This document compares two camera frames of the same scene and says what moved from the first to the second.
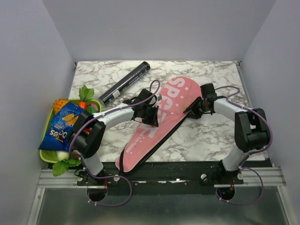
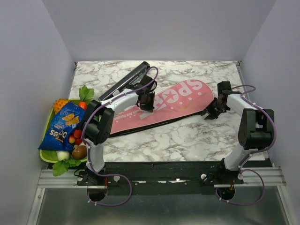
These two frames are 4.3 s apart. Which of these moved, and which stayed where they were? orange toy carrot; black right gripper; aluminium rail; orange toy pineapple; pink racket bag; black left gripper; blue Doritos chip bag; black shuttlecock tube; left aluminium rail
Moved: black left gripper; black right gripper; pink racket bag
Stayed: aluminium rail; orange toy pineapple; blue Doritos chip bag; black shuttlecock tube; left aluminium rail; orange toy carrot
